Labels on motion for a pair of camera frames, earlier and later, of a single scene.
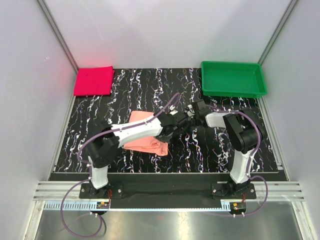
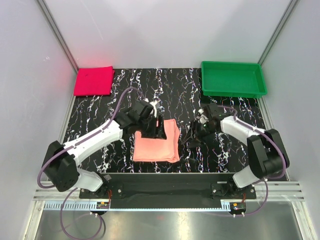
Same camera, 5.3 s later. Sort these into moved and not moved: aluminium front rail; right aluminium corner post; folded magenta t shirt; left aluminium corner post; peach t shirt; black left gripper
Moved: black left gripper; peach t shirt
Not moved: folded magenta t shirt; right aluminium corner post; left aluminium corner post; aluminium front rail
